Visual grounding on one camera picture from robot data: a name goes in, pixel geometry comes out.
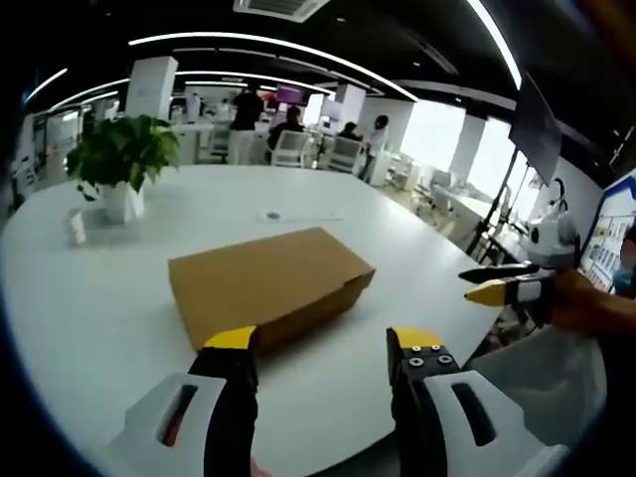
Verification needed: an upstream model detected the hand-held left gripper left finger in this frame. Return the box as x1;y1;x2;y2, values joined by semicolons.
106;325;260;477

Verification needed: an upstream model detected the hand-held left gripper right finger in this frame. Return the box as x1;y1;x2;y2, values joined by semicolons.
386;326;570;477

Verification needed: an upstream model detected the brown cardboard shoe box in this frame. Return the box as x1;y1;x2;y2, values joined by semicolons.
167;227;378;355

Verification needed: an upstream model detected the person's right hand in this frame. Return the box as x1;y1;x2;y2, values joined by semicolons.
549;269;615;332

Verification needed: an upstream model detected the black tripod stand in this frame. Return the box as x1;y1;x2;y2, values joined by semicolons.
465;147;519;262

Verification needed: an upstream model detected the blue framed display board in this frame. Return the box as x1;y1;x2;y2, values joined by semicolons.
577;170;636;295

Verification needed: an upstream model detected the white office desk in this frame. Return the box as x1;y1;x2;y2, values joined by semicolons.
429;168;501;223

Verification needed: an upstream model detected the person's white clothing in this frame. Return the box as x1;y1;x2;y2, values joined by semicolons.
465;325;611;451

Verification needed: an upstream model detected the dark hanging panel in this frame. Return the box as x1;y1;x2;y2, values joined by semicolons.
508;73;563;186

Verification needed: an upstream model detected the white office chair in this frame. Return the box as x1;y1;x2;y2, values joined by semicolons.
270;129;310;169
326;135;363;176

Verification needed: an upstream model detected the long ceiling light strip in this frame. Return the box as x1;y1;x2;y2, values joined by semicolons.
127;31;419;103
465;0;524;91

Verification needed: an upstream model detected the small white object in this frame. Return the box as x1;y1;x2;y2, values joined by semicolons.
66;208;88;246

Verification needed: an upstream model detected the green potted plant white pot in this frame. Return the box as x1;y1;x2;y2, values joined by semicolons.
66;113;181;224

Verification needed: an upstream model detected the ceiling air vent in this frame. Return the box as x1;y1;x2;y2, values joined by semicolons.
233;0;333;24

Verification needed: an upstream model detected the short ceiling light strip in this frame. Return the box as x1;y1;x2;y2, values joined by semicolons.
23;67;70;101

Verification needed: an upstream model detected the purple wall screen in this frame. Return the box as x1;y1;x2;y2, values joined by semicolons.
274;84;308;105

